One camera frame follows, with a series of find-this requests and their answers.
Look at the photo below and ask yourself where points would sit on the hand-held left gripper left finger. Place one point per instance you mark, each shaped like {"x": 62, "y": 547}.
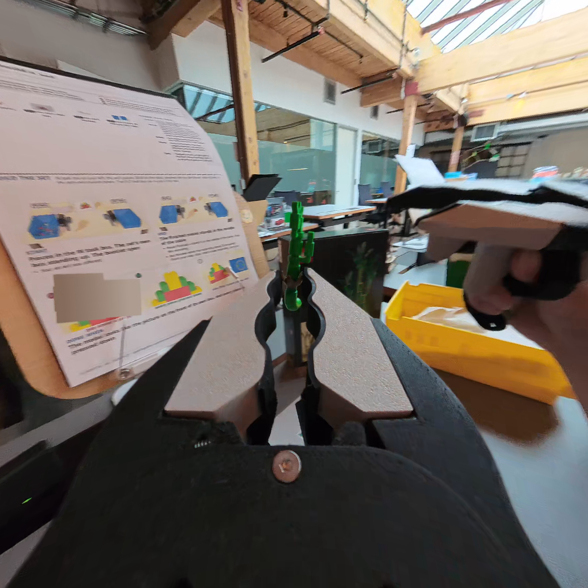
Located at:
{"x": 220, "y": 367}

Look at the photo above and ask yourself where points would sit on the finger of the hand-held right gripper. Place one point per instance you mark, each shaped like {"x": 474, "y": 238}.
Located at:
{"x": 496, "y": 225}
{"x": 505, "y": 186}

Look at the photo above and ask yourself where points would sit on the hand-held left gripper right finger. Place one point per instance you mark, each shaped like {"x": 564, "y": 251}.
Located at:
{"x": 358, "y": 367}

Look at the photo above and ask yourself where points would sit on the green lego plant piece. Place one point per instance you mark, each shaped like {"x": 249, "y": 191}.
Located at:
{"x": 296, "y": 229}

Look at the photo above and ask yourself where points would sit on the person's right hand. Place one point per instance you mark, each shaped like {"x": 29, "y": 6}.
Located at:
{"x": 551, "y": 330}

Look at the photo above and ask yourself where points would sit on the brown paper bag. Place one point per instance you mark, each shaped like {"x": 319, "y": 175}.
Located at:
{"x": 450, "y": 317}

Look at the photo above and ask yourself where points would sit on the white paper sheet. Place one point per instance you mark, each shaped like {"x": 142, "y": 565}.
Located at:
{"x": 422, "y": 172}

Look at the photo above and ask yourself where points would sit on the yellow plastic bin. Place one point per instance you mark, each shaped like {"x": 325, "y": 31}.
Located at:
{"x": 482, "y": 358}

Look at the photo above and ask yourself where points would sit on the black box with plant print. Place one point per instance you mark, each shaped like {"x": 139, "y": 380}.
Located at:
{"x": 349, "y": 257}

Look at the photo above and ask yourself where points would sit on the grey office table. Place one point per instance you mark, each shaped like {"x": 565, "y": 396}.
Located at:
{"x": 335, "y": 211}

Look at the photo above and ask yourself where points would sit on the black tilted board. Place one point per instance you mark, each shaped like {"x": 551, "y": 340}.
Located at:
{"x": 259, "y": 186}

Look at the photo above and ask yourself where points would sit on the wooden sheet stand board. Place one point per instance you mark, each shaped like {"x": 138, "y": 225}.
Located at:
{"x": 27, "y": 358}

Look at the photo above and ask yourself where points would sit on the printed instruction sheet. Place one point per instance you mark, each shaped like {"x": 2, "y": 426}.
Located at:
{"x": 115, "y": 183}

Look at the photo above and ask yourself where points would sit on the black device with green light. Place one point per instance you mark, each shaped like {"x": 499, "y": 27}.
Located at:
{"x": 23, "y": 482}

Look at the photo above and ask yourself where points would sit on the wooden support post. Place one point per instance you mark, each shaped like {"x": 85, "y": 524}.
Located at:
{"x": 406, "y": 138}
{"x": 241, "y": 92}

